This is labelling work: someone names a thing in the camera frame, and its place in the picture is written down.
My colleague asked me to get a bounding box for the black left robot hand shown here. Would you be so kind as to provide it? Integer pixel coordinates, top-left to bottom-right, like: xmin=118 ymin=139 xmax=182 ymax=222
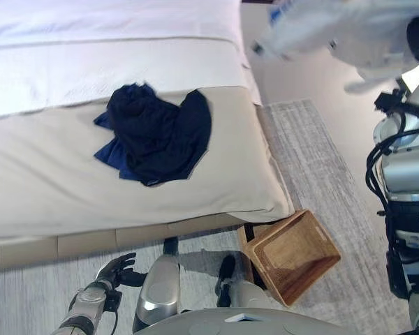
xmin=97 ymin=251 xmax=149 ymax=290

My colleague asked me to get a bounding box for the white garment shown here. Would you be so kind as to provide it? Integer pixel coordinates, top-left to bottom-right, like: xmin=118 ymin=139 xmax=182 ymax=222
xmin=253 ymin=0 xmax=419 ymax=94

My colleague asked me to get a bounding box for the blue garment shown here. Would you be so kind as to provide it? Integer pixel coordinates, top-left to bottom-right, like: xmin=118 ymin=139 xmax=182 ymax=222
xmin=92 ymin=111 xmax=140 ymax=181

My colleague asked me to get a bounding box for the black garment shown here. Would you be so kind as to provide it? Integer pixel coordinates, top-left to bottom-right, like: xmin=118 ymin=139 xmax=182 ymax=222
xmin=106 ymin=82 xmax=212 ymax=188

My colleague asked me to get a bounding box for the bed with white duvet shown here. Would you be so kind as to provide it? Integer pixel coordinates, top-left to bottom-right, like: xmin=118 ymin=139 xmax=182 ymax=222
xmin=0 ymin=85 xmax=296 ymax=241

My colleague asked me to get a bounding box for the brown wicker basket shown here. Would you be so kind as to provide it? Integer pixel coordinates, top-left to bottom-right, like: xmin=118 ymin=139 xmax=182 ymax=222
xmin=237 ymin=209 xmax=342 ymax=308

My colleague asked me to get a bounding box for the silver left robot leg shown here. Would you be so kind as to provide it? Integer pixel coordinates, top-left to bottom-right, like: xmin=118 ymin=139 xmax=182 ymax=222
xmin=132 ymin=237 xmax=181 ymax=332

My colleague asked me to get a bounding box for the silver robot leg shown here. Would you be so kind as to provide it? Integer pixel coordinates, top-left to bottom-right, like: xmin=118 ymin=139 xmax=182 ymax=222
xmin=214 ymin=254 xmax=270 ymax=310
xmin=132 ymin=237 xmax=181 ymax=332

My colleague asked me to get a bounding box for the grey robot torso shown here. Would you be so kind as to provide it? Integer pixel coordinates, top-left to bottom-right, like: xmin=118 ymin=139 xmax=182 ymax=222
xmin=132 ymin=306 xmax=346 ymax=335

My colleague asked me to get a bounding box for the silver right robot leg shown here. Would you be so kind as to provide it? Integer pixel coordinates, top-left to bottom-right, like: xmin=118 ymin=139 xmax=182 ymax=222
xmin=214 ymin=254 xmax=270 ymax=310

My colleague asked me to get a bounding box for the grey striped rug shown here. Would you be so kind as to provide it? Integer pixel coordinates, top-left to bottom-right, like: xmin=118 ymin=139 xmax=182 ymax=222
xmin=0 ymin=99 xmax=413 ymax=335

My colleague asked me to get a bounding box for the white duvet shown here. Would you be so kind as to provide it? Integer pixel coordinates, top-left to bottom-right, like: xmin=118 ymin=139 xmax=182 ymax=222
xmin=0 ymin=0 xmax=263 ymax=121

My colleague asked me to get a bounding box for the tan upholstered bed frame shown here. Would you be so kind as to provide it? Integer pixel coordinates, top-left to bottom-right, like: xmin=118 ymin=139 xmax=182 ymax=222
xmin=0 ymin=212 xmax=252 ymax=275

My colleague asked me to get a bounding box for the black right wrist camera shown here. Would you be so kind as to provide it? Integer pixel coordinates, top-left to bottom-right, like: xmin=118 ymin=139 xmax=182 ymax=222
xmin=375 ymin=89 xmax=406 ymax=112

